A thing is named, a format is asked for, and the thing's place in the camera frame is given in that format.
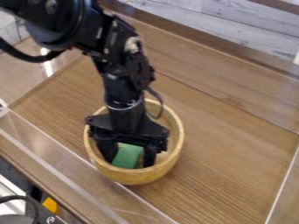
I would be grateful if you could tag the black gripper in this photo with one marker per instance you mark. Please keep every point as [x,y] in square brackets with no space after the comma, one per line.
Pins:
[130,128]

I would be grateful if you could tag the green rectangular block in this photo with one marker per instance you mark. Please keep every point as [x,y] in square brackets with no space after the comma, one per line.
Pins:
[128,156]

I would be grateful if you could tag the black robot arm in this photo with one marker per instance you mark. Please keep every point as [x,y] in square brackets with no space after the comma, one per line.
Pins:
[67,24]

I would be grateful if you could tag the brown wooden bowl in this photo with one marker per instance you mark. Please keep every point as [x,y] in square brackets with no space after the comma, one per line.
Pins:
[166,160]

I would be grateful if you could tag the yellow and black device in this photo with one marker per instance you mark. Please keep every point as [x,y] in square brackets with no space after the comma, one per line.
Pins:
[46,213]

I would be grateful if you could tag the clear acrylic tray wall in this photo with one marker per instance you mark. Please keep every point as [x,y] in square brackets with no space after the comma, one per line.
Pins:
[40,154]

